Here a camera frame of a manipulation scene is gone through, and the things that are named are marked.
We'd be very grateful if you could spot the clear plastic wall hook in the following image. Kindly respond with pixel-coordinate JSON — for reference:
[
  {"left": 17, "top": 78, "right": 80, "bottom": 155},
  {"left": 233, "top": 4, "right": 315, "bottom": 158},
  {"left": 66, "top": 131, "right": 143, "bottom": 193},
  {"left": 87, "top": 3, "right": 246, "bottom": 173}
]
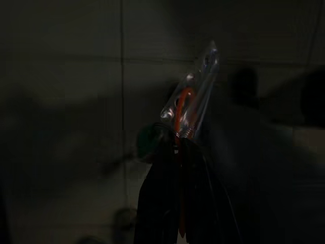
[{"left": 159, "top": 40, "right": 221, "bottom": 139}]

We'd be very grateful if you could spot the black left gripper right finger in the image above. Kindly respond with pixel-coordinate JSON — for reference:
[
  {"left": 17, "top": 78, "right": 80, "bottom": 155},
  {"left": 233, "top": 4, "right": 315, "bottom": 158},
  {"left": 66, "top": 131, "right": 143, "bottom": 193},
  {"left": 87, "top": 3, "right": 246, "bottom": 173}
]
[{"left": 181, "top": 137, "right": 246, "bottom": 244}]

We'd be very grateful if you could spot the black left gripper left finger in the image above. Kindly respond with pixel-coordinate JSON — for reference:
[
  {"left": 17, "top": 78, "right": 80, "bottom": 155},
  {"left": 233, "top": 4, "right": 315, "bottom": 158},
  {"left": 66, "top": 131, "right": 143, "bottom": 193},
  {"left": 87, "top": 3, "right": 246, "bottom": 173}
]
[{"left": 134, "top": 126, "right": 184, "bottom": 244}]

